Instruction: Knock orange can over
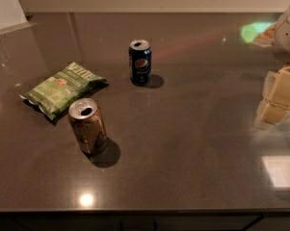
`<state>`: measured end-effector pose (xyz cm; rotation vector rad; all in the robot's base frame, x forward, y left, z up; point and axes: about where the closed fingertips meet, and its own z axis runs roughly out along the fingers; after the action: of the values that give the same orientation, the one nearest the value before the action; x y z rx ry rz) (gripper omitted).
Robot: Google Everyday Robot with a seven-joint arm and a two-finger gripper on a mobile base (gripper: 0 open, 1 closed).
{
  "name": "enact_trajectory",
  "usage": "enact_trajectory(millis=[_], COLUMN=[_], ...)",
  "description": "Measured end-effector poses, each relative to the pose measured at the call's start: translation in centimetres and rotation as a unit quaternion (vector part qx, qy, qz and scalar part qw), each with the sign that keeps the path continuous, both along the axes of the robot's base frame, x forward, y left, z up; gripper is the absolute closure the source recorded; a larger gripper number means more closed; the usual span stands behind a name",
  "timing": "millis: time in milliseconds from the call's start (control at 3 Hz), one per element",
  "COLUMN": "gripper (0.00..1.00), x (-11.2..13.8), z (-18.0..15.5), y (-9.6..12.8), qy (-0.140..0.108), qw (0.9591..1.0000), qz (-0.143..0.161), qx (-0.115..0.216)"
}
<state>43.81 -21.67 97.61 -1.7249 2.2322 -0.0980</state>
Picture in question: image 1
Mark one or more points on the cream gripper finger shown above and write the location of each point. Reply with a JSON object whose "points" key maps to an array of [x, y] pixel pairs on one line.
{"points": [[275, 103]]}

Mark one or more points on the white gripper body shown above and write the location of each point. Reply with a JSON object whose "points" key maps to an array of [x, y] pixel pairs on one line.
{"points": [[287, 36]]}

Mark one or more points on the orange soda can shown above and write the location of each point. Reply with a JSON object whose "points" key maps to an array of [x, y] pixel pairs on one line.
{"points": [[86, 120]]}

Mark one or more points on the blue Pepsi can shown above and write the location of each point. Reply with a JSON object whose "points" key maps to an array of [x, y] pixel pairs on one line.
{"points": [[140, 61]]}

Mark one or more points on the green chip bag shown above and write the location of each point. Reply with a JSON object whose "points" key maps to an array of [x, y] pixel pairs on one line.
{"points": [[57, 92]]}

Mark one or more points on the white board panel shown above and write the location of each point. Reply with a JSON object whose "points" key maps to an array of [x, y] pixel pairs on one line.
{"points": [[12, 17]]}

